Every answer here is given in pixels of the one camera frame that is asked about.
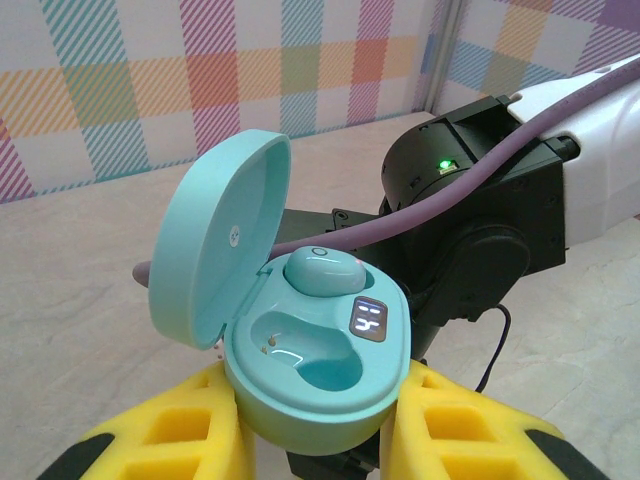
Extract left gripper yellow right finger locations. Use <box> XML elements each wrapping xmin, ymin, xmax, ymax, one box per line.
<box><xmin>378</xmin><ymin>359</ymin><xmax>602</xmax><ymax>480</ymax></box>

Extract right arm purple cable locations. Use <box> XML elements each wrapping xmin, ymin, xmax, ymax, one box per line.
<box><xmin>131</xmin><ymin>58</ymin><xmax>640</xmax><ymax>289</ymax></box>

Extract blue wireless earbud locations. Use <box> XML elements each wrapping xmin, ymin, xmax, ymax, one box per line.
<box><xmin>282</xmin><ymin>245</ymin><xmax>366</xmax><ymax>297</ymax></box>

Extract aluminium corner post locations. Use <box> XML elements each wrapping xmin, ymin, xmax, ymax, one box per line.
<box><xmin>423</xmin><ymin>0</ymin><xmax>471</xmax><ymax>114</ymax></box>

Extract thin black cable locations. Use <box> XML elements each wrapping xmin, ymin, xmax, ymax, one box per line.
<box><xmin>473</xmin><ymin>303</ymin><xmax>512</xmax><ymax>394</ymax></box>

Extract blue earbud charging case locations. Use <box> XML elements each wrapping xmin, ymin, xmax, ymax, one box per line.
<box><xmin>148</xmin><ymin>128</ymin><xmax>414</xmax><ymax>456</ymax></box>

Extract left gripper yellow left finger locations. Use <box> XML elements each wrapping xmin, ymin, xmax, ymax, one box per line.
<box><xmin>42</xmin><ymin>362</ymin><xmax>260</xmax><ymax>480</ymax></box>

